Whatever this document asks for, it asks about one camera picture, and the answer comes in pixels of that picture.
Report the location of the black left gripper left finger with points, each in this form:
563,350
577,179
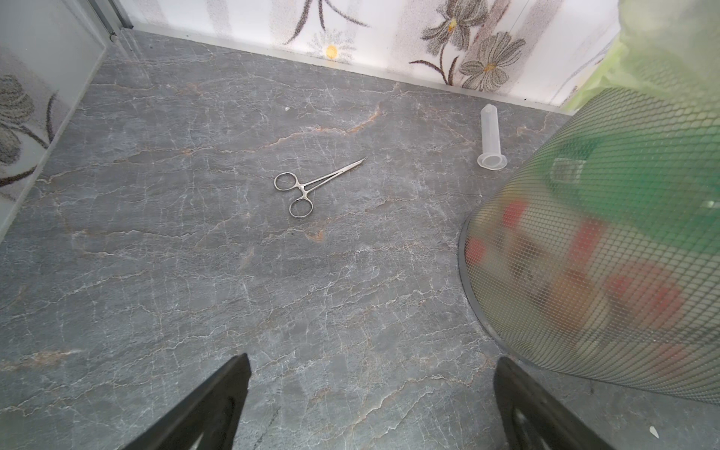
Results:
208,417

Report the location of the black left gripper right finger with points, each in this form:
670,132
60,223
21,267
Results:
532,418

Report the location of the green plastic waste bin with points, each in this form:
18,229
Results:
600,257

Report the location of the green translucent bin liner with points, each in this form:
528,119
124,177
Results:
665,49

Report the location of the small metal scissors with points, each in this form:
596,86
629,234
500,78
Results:
302,206

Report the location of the clear plastic tube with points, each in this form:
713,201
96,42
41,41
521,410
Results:
491,157

